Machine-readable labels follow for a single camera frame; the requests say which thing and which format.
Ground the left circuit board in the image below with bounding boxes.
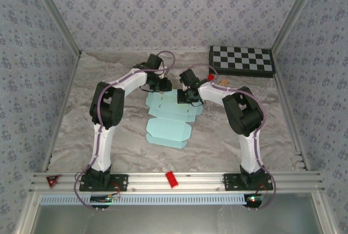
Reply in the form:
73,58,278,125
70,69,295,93
89,194,121,204

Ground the circuit board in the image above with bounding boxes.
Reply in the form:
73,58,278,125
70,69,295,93
89,194,121,204
244,193,266,204

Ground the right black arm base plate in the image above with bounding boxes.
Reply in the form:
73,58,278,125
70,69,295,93
222,173,274,192

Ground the right circuit board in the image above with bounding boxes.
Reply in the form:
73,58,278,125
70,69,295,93
244,193,266,204

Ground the right aluminium table rail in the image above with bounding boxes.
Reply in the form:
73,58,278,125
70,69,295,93
271,50,310,171

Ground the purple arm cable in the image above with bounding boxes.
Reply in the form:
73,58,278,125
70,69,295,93
186,64,277,212
73,51,176,213

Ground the black grey chessboard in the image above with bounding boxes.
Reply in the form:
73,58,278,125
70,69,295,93
208,45,275,79

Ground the left aluminium frame post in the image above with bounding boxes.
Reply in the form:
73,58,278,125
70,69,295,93
27,0,83,55

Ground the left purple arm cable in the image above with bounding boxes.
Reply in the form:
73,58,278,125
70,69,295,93
73,51,176,213

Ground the large red toy brick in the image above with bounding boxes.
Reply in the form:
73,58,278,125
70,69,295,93
165,171,179,189

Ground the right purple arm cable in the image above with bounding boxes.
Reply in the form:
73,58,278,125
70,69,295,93
186,64,277,212

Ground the light blue paper box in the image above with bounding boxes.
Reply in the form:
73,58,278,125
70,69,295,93
144,90,203,150

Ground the grey slotted cable duct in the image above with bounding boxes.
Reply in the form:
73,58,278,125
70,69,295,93
40,193,250,206

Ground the grey metal sheet panel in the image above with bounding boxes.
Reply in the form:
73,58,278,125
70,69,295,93
34,204,323,234

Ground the aluminium rail beam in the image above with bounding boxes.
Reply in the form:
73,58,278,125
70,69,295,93
28,171,326,194

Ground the aluminium table rail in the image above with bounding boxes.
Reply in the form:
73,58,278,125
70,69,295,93
271,50,310,171
42,50,84,174

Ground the aluminium frame post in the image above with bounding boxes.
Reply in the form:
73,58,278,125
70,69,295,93
27,0,83,55
271,0,325,52

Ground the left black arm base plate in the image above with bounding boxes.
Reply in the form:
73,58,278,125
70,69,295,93
78,173,129,192

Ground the red triangle marker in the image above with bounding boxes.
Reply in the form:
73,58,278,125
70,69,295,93
45,174,61,188

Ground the left aluminium table rail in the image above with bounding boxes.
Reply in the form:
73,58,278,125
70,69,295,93
42,50,84,174

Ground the right aluminium frame post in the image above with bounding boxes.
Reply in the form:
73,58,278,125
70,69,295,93
271,0,325,52

